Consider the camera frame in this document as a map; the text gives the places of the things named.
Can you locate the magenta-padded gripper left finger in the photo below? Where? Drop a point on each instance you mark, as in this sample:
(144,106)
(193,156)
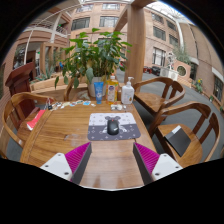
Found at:
(55,165)

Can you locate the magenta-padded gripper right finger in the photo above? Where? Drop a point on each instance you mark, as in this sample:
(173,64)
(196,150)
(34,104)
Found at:
(166,166)

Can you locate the black computer mouse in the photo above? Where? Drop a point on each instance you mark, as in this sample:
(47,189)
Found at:
(113,127)

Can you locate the grey white printed mouse pad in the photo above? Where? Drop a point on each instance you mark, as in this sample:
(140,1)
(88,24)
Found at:
(98,131)

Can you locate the black notebook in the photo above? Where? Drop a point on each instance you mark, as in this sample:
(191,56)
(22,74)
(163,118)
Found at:
(179,140)

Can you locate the white cartoon sticker sheet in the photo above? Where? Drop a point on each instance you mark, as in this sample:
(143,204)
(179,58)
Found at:
(56,106)

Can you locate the pale yellow sticker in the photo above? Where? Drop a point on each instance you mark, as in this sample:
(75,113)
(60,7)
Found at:
(64,104)

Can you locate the colourful cartoon sticker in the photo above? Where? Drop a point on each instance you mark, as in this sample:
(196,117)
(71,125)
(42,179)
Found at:
(72,104)
(79,102)

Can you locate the wooden armchair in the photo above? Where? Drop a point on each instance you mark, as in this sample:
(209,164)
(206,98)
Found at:
(23,98)
(68,90)
(196,108)
(153,100)

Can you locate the clear plastic packet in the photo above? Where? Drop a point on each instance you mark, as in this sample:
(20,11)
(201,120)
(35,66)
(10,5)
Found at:
(130,108)

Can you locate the blue cartoon sticker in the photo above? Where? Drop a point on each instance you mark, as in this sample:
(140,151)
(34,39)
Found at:
(86,103)

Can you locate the long wooden planter box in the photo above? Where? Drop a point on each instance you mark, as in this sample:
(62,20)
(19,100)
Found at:
(43,85)

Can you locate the white pump bottle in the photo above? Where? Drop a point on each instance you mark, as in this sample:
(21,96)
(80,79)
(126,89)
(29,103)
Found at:
(127,95)

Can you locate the blue squeeze tube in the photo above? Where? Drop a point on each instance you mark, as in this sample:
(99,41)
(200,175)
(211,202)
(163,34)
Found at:
(98,93)

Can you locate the dark red wooden lectern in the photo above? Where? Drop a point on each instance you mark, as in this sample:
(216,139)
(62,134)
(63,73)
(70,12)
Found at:
(20,80)

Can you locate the orange dish soap bottle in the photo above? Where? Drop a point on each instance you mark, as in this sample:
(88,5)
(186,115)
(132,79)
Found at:
(112,91)

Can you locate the green plant in white pot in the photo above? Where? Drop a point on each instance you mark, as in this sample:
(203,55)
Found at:
(96,53)

